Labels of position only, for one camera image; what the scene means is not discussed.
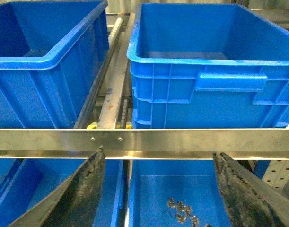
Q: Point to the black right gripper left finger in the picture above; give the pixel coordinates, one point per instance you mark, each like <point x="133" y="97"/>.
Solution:
<point x="74" y="203"/>

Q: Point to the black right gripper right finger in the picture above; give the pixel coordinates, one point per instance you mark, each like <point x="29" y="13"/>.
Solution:
<point x="249" y="202"/>

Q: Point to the blue bin with buttons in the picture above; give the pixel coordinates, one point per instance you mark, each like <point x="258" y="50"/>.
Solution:
<point x="50" y="55"/>

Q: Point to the blue lower middle bin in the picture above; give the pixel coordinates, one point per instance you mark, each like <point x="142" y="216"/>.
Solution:
<point x="36" y="178"/>

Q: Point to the small grey parts pile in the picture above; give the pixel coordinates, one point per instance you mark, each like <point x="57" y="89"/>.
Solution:
<point x="181" y="212"/>

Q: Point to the blue lower right bin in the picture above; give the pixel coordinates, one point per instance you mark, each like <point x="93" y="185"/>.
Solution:
<point x="192" y="182"/>

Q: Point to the steel shelf front rail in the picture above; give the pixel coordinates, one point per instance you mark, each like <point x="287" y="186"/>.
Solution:
<point x="242" y="144"/>

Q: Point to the blue handled crate upper right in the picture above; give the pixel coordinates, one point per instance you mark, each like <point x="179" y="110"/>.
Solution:
<point x="207" y="66"/>

